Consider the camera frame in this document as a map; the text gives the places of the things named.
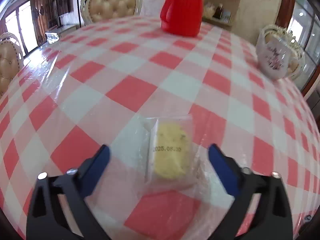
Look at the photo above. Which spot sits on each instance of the wooden corner shelf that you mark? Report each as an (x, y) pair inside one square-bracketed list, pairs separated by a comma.
[(220, 12)]

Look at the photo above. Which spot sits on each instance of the red white checkered tablecloth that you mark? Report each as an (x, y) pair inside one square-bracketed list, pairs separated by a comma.
[(108, 83)]

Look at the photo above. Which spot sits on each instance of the red thermos jug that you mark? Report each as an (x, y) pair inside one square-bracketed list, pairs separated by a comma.
[(182, 17)]

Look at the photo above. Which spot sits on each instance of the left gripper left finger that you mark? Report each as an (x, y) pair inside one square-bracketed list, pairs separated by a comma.
[(46, 220)]

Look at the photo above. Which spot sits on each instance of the beige tufted chair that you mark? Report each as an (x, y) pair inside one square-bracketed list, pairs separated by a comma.
[(11, 60), (291, 52), (93, 11)]

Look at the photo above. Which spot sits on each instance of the wall television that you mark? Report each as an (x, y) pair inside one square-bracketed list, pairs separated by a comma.
[(62, 7)]

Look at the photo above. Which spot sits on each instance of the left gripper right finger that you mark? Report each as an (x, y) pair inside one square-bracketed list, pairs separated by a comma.
[(260, 209)]

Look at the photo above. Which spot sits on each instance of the beige tufted chair far right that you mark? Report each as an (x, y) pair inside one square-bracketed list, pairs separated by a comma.
[(291, 52)]

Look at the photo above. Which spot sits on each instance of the white floral teapot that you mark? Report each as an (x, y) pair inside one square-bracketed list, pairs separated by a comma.
[(273, 57)]

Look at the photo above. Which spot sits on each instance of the beige tufted chair far left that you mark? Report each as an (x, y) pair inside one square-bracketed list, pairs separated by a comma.
[(93, 11)]

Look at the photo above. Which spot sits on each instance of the clear yellow cookie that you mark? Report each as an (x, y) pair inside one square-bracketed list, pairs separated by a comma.
[(171, 160)]

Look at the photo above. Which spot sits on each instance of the beige tufted chair left side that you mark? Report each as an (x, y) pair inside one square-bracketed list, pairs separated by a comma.
[(11, 60)]

